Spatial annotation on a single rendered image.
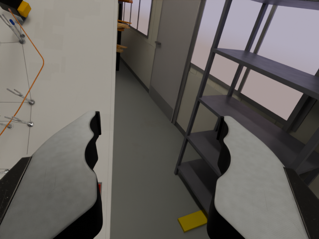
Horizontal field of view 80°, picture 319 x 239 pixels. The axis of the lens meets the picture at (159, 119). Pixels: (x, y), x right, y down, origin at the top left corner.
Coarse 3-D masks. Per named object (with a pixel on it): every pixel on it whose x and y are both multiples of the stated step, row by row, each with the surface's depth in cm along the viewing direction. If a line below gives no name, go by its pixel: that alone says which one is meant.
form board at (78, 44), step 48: (48, 0) 69; (96, 0) 74; (0, 48) 63; (48, 48) 67; (96, 48) 71; (0, 96) 61; (48, 96) 64; (96, 96) 68; (0, 144) 59; (96, 144) 66
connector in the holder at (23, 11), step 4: (20, 4) 59; (24, 4) 59; (28, 4) 60; (20, 8) 58; (24, 8) 59; (28, 8) 60; (20, 12) 59; (24, 12) 59; (28, 12) 61; (24, 16) 60
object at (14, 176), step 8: (24, 160) 8; (16, 168) 7; (24, 168) 7; (8, 176) 7; (16, 176) 7; (0, 184) 7; (8, 184) 7; (16, 184) 7; (0, 192) 6; (8, 192) 6; (0, 200) 6; (8, 200) 6; (0, 208) 6; (0, 216) 6
